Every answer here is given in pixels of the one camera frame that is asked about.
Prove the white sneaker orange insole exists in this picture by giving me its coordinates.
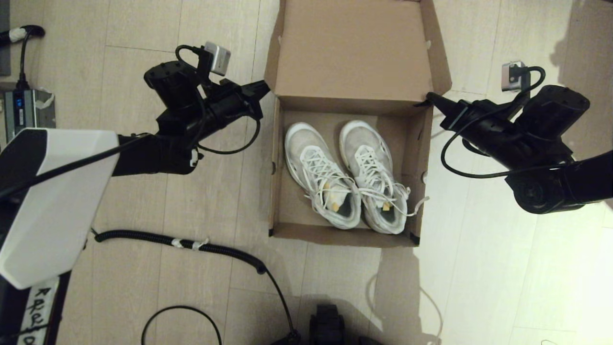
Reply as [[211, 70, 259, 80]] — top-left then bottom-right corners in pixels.
[[284, 122, 362, 230]]

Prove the brown cardboard shoe box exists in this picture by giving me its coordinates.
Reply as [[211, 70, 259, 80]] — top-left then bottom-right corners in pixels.
[[265, 0, 452, 248]]

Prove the grey power supply box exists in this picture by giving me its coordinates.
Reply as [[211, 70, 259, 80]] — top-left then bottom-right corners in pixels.
[[5, 89, 57, 139]]

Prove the dark grey panel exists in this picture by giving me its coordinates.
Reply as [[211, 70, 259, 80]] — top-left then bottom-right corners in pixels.
[[0, 0, 11, 76]]

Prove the black robot torso part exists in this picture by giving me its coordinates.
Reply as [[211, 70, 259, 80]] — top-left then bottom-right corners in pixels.
[[309, 303, 346, 345]]

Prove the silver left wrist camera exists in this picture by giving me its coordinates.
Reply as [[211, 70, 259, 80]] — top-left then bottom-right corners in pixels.
[[204, 41, 231, 76]]

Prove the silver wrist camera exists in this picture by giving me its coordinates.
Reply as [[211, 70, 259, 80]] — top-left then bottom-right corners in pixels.
[[501, 61, 527, 92], [204, 41, 231, 76]]

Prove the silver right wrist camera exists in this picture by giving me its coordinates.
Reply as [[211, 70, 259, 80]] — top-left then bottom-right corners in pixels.
[[501, 61, 527, 92]]

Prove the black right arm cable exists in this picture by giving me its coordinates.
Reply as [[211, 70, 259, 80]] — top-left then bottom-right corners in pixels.
[[440, 66, 575, 179]]

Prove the black power cable white tape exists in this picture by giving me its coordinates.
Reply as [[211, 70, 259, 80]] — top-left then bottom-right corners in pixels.
[[0, 25, 46, 91]]

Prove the black corrugated cable conduit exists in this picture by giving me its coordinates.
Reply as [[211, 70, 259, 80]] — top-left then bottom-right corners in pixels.
[[91, 229, 301, 345]]

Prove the thin black cable loop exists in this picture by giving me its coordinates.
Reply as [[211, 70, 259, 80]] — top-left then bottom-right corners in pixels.
[[141, 305, 224, 345]]

